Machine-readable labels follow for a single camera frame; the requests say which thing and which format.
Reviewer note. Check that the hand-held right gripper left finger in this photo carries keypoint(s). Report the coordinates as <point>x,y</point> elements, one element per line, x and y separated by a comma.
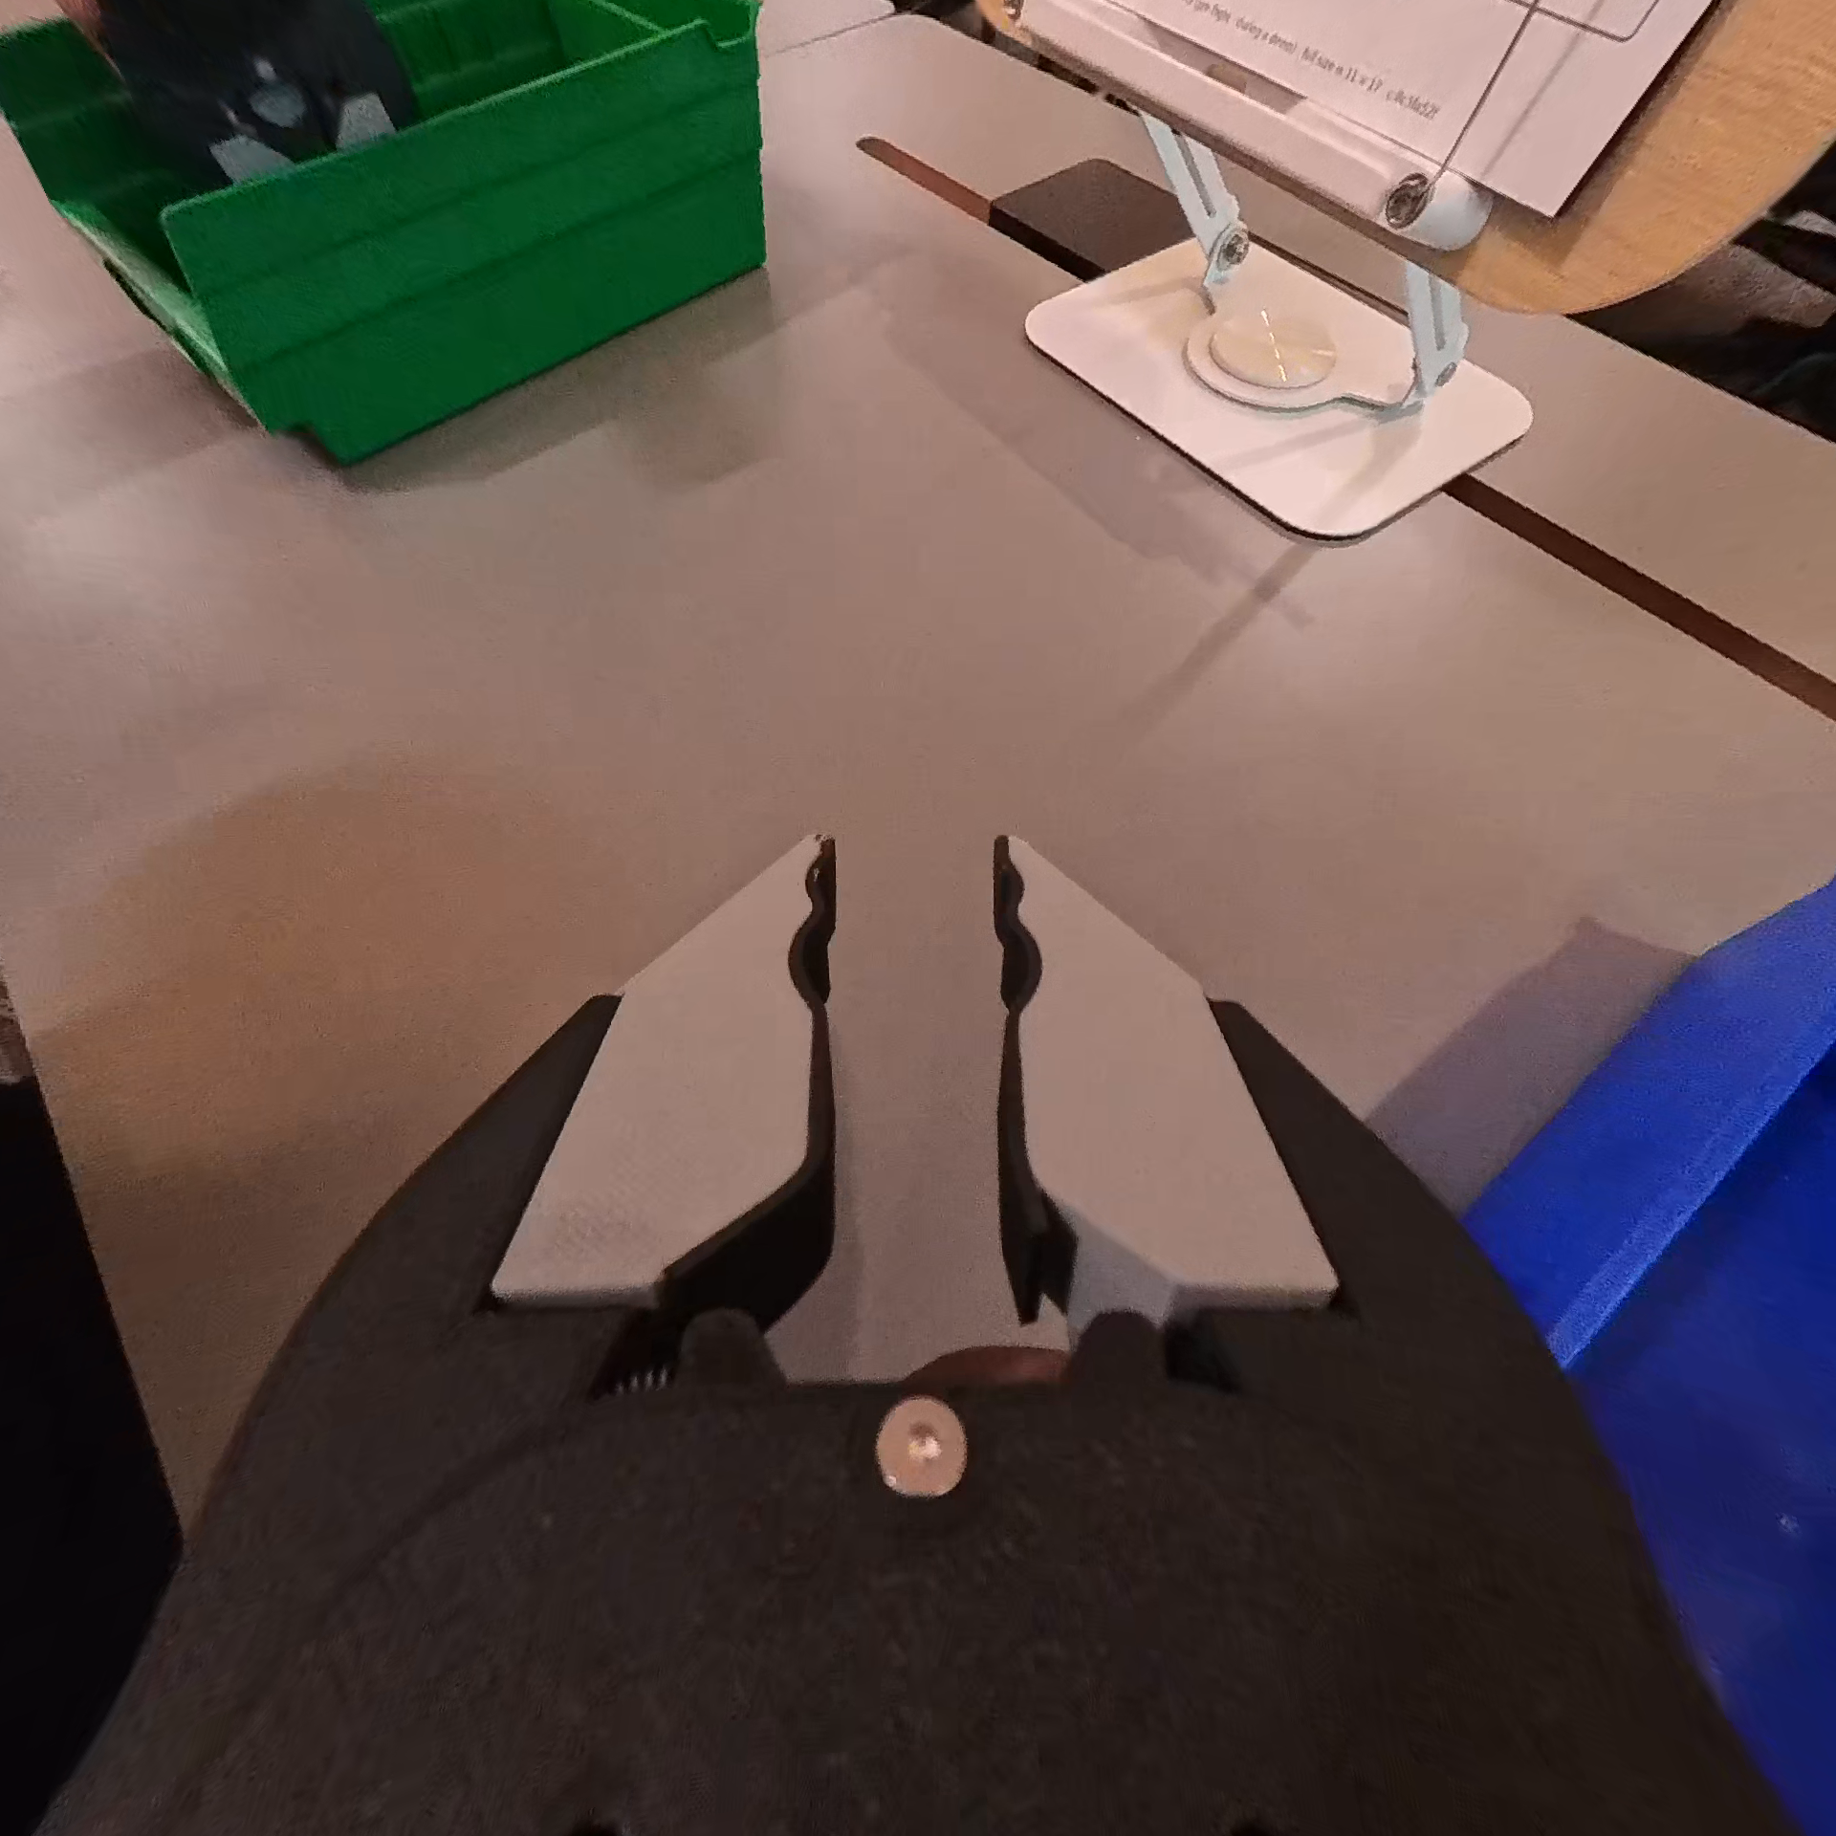
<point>674,1133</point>

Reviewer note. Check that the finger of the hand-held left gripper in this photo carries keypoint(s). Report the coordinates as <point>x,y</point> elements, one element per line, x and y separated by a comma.
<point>367,118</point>
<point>247,155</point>

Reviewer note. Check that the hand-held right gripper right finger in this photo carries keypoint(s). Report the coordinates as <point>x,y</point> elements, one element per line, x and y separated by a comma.
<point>1149,1133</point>

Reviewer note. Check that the green plastic bin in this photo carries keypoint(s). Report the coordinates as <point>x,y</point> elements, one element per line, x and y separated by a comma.
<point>473,258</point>

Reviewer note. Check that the blue plastic bin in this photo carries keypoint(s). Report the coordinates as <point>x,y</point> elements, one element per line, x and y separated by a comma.
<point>1692,1290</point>

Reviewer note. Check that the white document stand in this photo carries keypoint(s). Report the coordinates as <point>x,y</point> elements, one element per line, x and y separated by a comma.
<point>1290,431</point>

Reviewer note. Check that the instruction sign on stand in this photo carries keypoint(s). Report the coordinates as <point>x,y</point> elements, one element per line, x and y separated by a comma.
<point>1692,243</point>

